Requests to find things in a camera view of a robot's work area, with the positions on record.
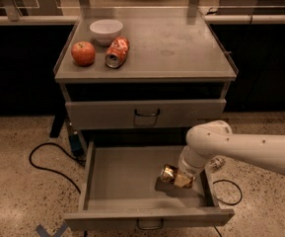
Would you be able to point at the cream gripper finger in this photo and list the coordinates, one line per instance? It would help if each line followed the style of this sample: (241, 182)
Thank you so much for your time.
(183, 181)

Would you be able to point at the orange gold can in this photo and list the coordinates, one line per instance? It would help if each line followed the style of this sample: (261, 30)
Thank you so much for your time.
(168, 174)

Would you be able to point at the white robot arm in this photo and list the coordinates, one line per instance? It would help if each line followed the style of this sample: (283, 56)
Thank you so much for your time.
(215, 138)

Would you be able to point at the open middle drawer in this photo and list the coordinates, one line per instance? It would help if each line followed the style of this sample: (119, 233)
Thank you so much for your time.
(122, 184)

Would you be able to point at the closed top drawer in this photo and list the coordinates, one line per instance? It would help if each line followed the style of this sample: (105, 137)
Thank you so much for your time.
(120, 114)

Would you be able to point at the grey drawer cabinet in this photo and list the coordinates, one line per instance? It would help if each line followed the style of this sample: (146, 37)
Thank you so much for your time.
(173, 56)

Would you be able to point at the red soda can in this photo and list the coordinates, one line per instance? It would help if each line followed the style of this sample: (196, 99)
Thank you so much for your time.
(117, 52)

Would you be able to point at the clear plastic bottle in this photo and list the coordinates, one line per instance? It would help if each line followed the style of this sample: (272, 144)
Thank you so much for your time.
(216, 164)

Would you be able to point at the blue power box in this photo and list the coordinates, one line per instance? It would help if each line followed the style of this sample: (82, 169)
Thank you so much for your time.
(75, 145)

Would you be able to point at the red apple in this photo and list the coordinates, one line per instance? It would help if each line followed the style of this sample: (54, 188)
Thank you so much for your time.
(83, 53)

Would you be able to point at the white bowl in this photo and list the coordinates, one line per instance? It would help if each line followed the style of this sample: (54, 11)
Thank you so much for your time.
(105, 31)

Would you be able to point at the black middle drawer handle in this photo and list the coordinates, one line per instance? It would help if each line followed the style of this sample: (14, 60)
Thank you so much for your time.
(149, 224)

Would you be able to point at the black drawer handle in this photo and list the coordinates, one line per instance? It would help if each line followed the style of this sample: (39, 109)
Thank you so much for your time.
(149, 224)
(147, 114)

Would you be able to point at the black top drawer handle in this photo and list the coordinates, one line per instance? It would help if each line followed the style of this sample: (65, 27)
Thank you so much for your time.
(147, 114)

